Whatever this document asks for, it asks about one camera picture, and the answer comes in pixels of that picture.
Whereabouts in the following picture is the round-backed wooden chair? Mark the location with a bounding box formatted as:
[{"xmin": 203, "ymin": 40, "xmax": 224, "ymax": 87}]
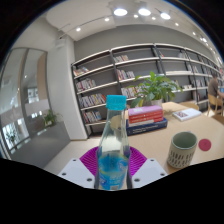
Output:
[{"xmin": 179, "ymin": 100, "xmax": 200, "ymax": 111}]

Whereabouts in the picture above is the grey-green patterned ceramic mug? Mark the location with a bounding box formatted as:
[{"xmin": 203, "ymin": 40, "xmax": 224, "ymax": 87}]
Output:
[{"xmin": 166, "ymin": 131, "xmax": 198, "ymax": 169}]

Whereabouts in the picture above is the pink book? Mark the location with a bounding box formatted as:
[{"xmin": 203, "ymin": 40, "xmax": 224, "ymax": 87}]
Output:
[{"xmin": 127, "ymin": 105, "xmax": 164, "ymax": 118}]

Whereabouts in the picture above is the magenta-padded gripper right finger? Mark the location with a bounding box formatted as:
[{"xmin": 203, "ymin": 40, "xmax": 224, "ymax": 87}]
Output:
[{"xmin": 127, "ymin": 145, "xmax": 169, "ymax": 190}]

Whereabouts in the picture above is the white open magazine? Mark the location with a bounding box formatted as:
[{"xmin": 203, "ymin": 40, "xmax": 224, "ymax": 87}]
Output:
[{"xmin": 171, "ymin": 107, "xmax": 203, "ymax": 122}]

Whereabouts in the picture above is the group of ceiling lights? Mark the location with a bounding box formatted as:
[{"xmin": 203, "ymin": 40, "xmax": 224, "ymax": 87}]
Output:
[{"xmin": 74, "ymin": 6, "xmax": 209, "ymax": 43}]

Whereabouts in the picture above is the red book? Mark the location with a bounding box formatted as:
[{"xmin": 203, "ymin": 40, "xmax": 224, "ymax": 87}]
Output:
[{"xmin": 128, "ymin": 112, "xmax": 165, "ymax": 125}]

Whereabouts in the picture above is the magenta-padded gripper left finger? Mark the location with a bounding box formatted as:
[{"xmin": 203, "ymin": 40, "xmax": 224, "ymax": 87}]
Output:
[{"xmin": 57, "ymin": 145, "xmax": 101, "ymax": 190}]

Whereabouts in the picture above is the green potted table plant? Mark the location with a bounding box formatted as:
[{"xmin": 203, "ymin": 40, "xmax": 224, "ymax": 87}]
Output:
[{"xmin": 129, "ymin": 70, "xmax": 183, "ymax": 108}]

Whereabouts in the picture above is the person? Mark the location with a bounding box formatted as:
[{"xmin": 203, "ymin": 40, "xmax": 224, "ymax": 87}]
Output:
[{"xmin": 207, "ymin": 72, "xmax": 224, "ymax": 108}]

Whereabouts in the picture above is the group of slatted wooden chairs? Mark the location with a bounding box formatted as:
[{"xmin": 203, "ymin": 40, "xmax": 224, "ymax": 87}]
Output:
[{"xmin": 207, "ymin": 93, "xmax": 224, "ymax": 116}]

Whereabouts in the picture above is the clear bottle with blue cap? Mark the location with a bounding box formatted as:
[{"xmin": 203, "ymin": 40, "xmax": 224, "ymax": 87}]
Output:
[{"xmin": 94, "ymin": 94, "xmax": 132, "ymax": 192}]

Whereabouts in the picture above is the grey shelf unit with books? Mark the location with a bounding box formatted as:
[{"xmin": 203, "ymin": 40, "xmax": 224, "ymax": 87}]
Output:
[{"xmin": 70, "ymin": 42, "xmax": 224, "ymax": 138}]

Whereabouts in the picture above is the small potted plant by window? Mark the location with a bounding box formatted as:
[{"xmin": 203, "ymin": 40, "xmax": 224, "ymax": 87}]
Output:
[{"xmin": 42, "ymin": 109, "xmax": 63, "ymax": 128}]

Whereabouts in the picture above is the flat round red coaster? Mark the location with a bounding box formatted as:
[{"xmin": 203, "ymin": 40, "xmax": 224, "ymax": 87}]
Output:
[{"xmin": 198, "ymin": 138, "xmax": 213, "ymax": 152}]

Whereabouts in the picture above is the dark blue book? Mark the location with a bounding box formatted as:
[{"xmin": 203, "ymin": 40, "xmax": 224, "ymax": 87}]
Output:
[{"xmin": 125, "ymin": 117, "xmax": 169, "ymax": 137}]

